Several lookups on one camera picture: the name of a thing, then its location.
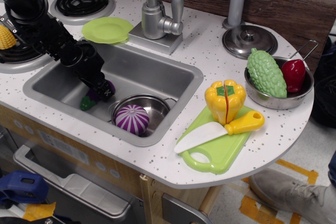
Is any grey support pole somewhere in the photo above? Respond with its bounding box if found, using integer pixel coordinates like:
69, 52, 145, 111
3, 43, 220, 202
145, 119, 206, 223
223, 0, 245, 29

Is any rear black coil burner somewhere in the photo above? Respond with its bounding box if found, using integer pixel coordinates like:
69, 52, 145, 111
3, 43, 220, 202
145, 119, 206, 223
50, 0, 115, 26

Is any silver oven door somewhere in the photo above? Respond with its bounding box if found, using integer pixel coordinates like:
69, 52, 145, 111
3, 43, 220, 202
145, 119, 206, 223
14, 145, 145, 223

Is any red toy pepper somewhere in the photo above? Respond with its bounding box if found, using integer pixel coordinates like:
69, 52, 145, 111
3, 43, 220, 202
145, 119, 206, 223
281, 59, 306, 93

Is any yellow toy bell pepper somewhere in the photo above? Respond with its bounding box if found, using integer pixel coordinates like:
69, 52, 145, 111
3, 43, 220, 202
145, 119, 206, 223
204, 80, 246, 125

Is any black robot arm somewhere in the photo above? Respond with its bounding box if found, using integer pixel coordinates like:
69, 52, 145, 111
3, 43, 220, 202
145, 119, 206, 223
4, 0, 115, 101

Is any black coil burner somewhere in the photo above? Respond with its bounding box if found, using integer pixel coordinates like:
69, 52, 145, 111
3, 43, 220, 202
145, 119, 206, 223
1, 41, 54, 74
50, 0, 115, 26

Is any steel pot in sink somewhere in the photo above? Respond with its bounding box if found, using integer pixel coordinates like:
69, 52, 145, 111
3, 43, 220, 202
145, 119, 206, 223
111, 94, 176, 137

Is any silver toy faucet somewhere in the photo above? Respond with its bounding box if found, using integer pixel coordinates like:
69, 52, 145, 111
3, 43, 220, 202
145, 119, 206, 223
128, 0, 184, 55

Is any purple white striped toy onion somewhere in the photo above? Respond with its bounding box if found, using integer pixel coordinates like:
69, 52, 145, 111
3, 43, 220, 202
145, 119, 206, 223
115, 104, 150, 136

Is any front black coil burner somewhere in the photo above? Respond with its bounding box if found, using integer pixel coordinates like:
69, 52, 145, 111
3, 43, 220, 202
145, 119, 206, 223
1, 41, 54, 74

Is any green toy bitter gourd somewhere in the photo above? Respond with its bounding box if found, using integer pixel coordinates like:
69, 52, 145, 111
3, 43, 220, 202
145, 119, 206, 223
247, 48, 287, 98

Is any purple toy eggplant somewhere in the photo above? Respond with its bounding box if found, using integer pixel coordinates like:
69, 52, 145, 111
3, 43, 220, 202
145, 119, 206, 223
79, 80, 117, 111

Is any grey toy sink basin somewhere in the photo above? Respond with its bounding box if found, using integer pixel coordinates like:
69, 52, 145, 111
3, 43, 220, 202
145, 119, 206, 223
23, 44, 203, 146

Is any steel pot lid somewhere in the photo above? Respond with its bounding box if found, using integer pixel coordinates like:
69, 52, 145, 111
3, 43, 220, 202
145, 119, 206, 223
222, 25, 278, 59

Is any yellow toy corn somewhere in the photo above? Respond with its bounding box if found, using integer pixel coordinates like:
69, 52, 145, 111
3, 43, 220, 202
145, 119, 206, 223
0, 25, 17, 50

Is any blue clamp tool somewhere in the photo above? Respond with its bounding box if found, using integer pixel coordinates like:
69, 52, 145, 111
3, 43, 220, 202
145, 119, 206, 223
1, 171, 49, 204

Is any light green plastic plate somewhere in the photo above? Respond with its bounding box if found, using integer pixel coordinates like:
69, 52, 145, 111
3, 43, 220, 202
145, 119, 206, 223
81, 17, 133, 44

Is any grey shoe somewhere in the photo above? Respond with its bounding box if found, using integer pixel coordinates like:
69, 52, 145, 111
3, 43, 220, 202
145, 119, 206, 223
248, 168, 335, 223

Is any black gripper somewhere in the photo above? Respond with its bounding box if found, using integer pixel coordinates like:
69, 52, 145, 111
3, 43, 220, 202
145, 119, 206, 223
60, 40, 116, 102

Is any yellow handled toy knife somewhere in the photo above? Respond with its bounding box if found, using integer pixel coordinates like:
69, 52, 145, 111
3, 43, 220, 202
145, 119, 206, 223
174, 111, 265, 154

